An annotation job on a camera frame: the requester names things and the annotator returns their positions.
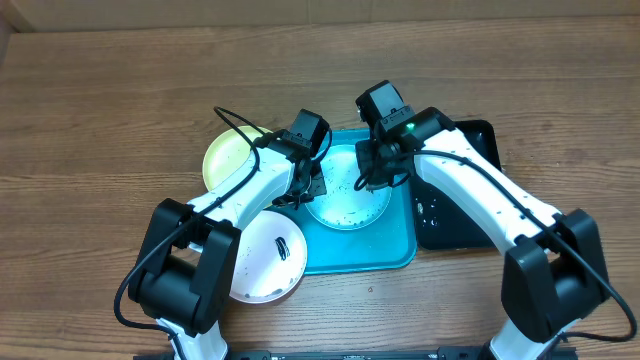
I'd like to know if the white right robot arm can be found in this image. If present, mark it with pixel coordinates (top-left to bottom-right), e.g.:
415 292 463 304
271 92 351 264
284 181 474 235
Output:
355 105 613 359

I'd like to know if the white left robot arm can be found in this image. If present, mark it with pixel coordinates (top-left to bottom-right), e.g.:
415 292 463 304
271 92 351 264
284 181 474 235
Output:
114 130 326 359

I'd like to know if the black rectangular tray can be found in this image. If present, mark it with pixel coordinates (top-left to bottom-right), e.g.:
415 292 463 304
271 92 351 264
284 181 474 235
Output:
409 119 502 250

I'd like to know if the teal plastic tray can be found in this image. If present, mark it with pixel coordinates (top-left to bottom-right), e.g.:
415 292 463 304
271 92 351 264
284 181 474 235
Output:
277 129 417 275

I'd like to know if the pink-rimmed white plate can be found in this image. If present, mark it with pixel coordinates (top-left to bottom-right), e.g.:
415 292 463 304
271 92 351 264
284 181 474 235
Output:
230 210 308 304

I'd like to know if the yellow plate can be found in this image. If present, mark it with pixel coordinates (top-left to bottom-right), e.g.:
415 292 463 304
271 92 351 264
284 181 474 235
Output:
202 129 251 190

